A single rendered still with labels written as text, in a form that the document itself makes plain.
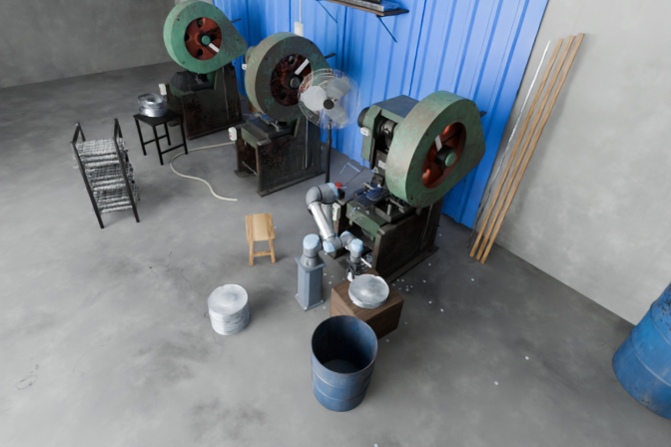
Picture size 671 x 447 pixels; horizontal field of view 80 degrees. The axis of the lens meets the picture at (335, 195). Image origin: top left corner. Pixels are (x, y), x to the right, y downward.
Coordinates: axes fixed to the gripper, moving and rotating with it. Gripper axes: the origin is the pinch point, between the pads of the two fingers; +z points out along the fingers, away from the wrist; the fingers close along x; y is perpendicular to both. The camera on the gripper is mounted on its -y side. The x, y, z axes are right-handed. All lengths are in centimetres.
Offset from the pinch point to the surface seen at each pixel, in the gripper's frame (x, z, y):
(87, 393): -180, 56, -18
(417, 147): 40, -95, -6
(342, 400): -31, 41, 58
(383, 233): 42, -6, -28
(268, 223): -30, 23, -106
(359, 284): 11.2, 17.2, -5.8
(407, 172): 35, -78, -4
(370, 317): 6.7, 22.0, 20.8
